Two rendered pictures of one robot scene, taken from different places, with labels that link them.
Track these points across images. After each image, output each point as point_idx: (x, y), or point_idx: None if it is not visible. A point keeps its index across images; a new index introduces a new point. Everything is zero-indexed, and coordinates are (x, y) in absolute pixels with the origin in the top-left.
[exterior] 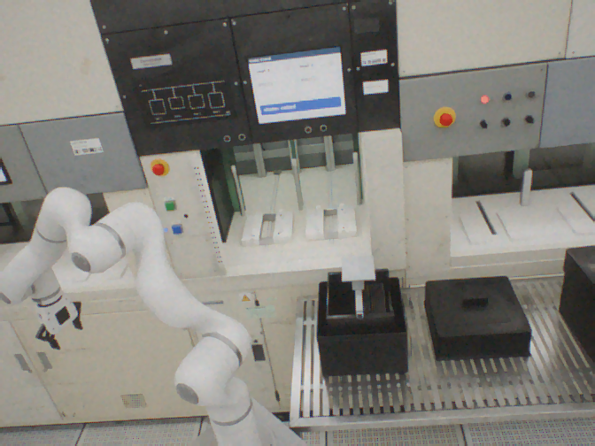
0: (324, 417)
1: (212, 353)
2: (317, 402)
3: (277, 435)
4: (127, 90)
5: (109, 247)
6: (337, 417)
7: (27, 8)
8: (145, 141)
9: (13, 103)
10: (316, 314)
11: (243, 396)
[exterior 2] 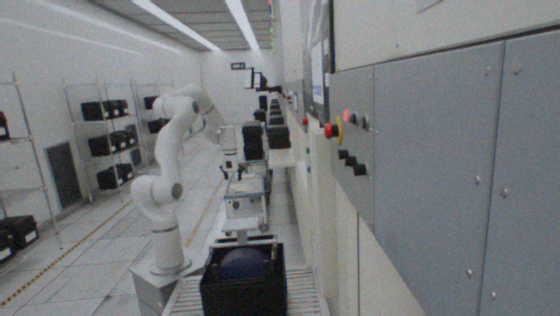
0: (180, 290)
1: (146, 178)
2: (195, 286)
3: (175, 274)
4: (303, 65)
5: (157, 105)
6: (176, 296)
7: (297, 14)
8: (305, 100)
9: (298, 68)
10: (292, 275)
11: (153, 219)
